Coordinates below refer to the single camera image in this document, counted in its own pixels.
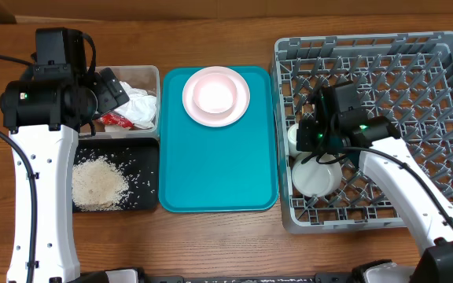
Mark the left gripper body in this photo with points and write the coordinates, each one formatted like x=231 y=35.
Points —
x=109 y=95

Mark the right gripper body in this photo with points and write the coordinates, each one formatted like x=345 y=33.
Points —
x=315 y=138

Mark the red snack wrapper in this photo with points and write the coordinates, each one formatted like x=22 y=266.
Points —
x=115 y=120

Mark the white napkin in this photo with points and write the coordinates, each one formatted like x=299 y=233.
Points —
x=141 y=109

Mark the white cup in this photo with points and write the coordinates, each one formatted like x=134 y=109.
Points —
x=291 y=135

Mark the grey bowl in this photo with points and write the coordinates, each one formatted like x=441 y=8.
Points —
x=313 y=179

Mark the white rice pile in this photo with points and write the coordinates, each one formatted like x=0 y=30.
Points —
x=101 y=184

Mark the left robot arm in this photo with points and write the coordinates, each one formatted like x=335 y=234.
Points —
x=43 y=117

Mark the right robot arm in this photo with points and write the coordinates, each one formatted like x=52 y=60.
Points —
x=376 y=148

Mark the clear plastic waste bin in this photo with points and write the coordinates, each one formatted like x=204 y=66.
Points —
x=145 y=77

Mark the grey dishwasher rack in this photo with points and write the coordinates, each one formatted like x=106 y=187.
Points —
x=407 y=78

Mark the black rectangular tray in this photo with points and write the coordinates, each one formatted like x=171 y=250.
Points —
x=145 y=151

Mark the large pink plate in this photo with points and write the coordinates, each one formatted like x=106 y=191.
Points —
x=216 y=120

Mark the small pink plate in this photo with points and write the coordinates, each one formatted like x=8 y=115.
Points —
x=215 y=93

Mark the teal serving tray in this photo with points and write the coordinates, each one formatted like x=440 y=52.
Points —
x=211 y=169

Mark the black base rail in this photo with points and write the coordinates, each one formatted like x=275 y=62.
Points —
x=139 y=276

